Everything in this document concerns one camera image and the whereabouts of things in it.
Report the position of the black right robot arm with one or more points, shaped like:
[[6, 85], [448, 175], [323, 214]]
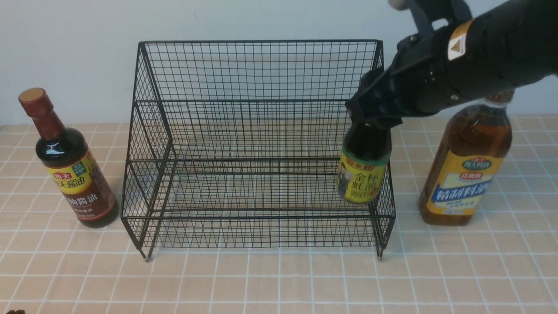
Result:
[[455, 58]]

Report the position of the small yellow-capped sauce bottle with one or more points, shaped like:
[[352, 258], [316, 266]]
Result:
[[364, 157]]

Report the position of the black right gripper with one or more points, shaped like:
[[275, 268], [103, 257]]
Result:
[[416, 84]]

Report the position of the black wire mesh rack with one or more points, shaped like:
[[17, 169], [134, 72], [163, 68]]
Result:
[[235, 144]]

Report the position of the large amber cooking wine bottle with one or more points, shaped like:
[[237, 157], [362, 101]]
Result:
[[474, 145]]

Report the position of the dark soy sauce bottle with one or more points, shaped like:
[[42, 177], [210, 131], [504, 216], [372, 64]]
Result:
[[70, 163]]

